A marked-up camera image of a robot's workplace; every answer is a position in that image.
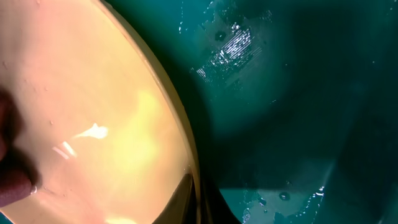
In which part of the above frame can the yellow plate with large stain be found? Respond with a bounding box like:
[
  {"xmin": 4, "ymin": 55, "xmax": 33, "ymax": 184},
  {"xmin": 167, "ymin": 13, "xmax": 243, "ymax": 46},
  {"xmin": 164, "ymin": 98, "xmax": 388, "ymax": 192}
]
[{"xmin": 1, "ymin": 0, "xmax": 201, "ymax": 223}]

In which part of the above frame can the teal plastic tray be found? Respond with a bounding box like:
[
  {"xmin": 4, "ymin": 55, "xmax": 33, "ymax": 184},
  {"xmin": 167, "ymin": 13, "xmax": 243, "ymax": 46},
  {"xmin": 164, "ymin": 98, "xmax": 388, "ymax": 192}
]
[{"xmin": 111, "ymin": 0, "xmax": 397, "ymax": 223}]

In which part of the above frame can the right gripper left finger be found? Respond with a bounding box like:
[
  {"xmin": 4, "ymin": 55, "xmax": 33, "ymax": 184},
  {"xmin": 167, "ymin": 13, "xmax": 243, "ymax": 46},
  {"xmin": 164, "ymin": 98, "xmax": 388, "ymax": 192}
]
[{"xmin": 153, "ymin": 174, "xmax": 196, "ymax": 224}]

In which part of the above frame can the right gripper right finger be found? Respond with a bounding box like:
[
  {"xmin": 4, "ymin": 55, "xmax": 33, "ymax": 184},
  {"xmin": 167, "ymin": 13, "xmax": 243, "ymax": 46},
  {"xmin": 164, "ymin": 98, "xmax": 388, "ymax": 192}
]
[{"xmin": 201, "ymin": 179, "xmax": 241, "ymax": 224}]

